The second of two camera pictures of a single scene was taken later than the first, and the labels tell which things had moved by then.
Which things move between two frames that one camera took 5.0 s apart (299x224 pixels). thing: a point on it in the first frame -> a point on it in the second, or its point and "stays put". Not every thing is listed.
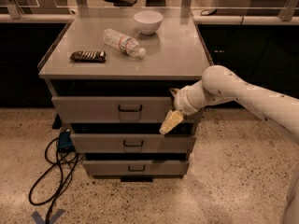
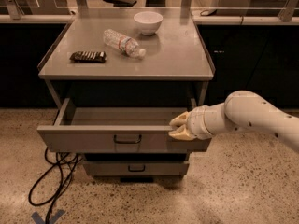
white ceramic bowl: (148, 21) stays put
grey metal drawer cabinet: (112, 75) stays put
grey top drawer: (111, 109) -> (116, 130)
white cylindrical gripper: (181, 103) -> (195, 123)
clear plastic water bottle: (124, 43) stays put
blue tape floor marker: (37, 219) stays put
